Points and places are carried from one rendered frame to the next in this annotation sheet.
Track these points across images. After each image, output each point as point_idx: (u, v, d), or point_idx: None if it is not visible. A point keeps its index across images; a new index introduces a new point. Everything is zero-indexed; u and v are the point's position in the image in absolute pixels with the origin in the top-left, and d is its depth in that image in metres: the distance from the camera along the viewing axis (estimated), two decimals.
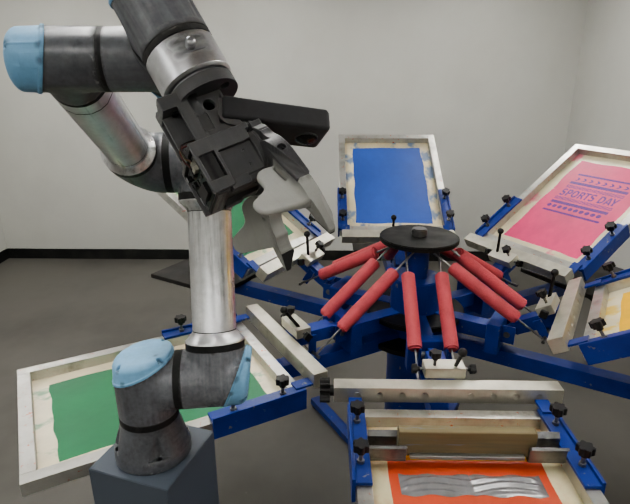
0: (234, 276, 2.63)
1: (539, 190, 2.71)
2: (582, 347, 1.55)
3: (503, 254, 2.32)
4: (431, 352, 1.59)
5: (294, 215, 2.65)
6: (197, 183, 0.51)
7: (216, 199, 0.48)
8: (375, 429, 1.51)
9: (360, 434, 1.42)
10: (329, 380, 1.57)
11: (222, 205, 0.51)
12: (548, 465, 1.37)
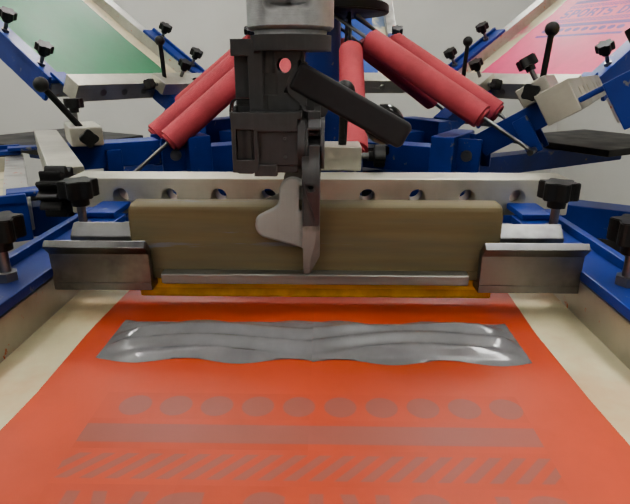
0: None
1: (530, 20, 1.87)
2: (612, 87, 0.70)
3: (472, 77, 1.48)
4: None
5: (171, 52, 1.81)
6: None
7: (240, 170, 0.48)
8: None
9: None
10: (65, 168, 0.73)
11: None
12: (532, 306, 0.53)
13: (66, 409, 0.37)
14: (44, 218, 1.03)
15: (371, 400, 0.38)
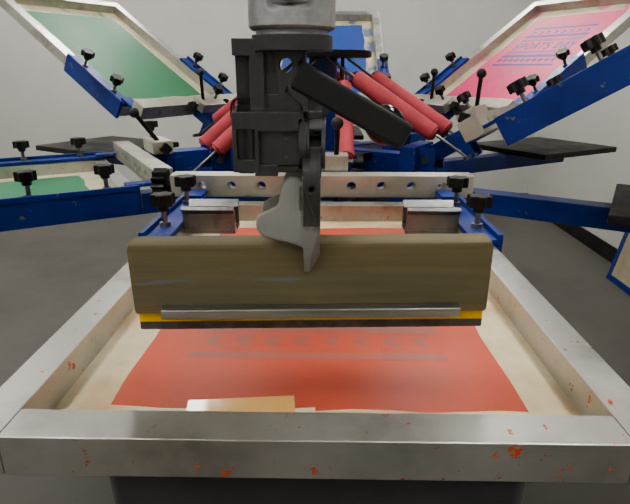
0: None
1: (490, 50, 2.33)
2: (499, 120, 1.17)
3: (437, 99, 1.94)
4: None
5: (203, 76, 2.27)
6: None
7: (241, 170, 0.48)
8: None
9: None
10: (166, 169, 1.19)
11: None
12: None
13: None
14: None
15: None
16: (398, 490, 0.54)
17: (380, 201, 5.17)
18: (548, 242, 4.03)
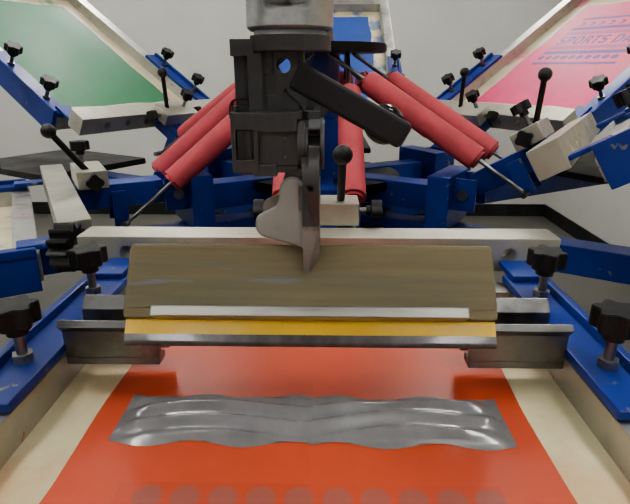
0: None
1: (527, 45, 1.89)
2: (600, 149, 0.73)
3: (468, 107, 1.51)
4: None
5: (173, 77, 1.84)
6: None
7: (240, 170, 0.48)
8: None
9: (79, 311, 0.60)
10: (73, 225, 0.76)
11: None
12: (520, 377, 0.55)
13: (82, 501, 0.40)
14: None
15: (366, 491, 0.40)
16: None
17: None
18: None
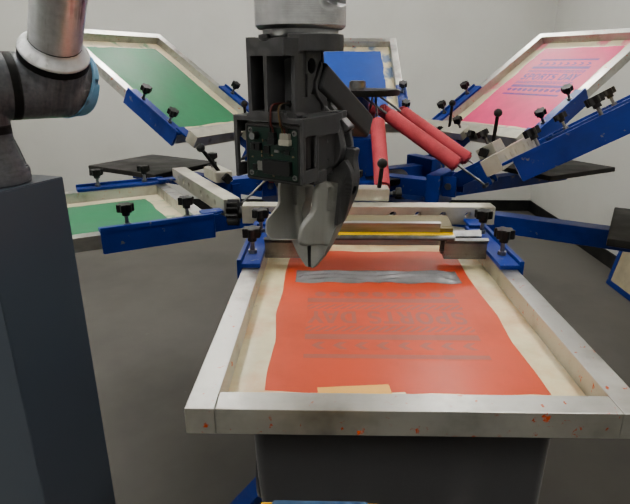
0: (176, 166, 2.48)
1: (500, 78, 2.56)
2: (516, 160, 1.40)
3: (455, 127, 2.17)
4: None
5: (240, 103, 2.50)
6: (264, 147, 0.43)
7: (288, 183, 0.43)
8: None
9: (261, 238, 1.27)
10: (238, 200, 1.42)
11: (269, 177, 0.45)
12: (468, 265, 1.22)
13: (297, 294, 1.06)
14: None
15: (402, 292, 1.07)
16: (460, 450, 0.77)
17: None
18: (551, 248, 4.26)
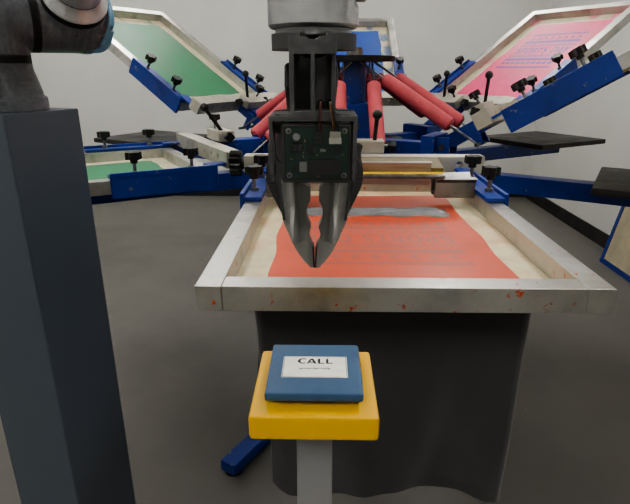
0: None
1: (494, 54, 2.64)
2: (505, 112, 1.47)
3: (449, 97, 2.25)
4: None
5: (241, 77, 2.58)
6: (307, 148, 0.42)
7: (334, 182, 0.43)
8: None
9: (262, 181, 1.34)
10: (240, 151, 1.50)
11: (300, 179, 0.44)
12: (457, 205, 1.29)
13: None
14: None
15: (395, 222, 1.15)
16: (444, 341, 0.84)
17: None
18: (546, 230, 4.33)
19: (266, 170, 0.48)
